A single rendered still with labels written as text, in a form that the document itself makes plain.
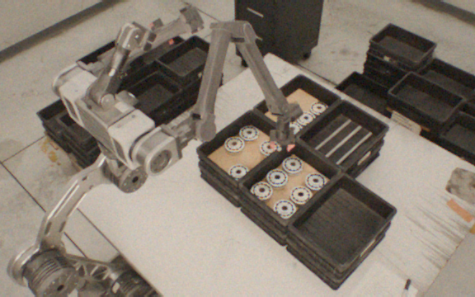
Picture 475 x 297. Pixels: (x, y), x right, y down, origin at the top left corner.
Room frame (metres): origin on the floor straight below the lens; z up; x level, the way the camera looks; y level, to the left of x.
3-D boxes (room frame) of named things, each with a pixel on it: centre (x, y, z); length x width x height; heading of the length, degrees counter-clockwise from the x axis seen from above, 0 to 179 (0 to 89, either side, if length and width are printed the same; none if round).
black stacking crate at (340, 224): (1.03, -0.45, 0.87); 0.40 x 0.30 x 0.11; 133
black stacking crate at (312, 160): (1.25, -0.25, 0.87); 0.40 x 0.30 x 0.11; 133
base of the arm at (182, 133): (1.05, 0.20, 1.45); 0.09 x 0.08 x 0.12; 45
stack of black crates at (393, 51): (2.69, -1.24, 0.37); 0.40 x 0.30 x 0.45; 45
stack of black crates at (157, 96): (2.34, 0.60, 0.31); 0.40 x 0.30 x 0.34; 135
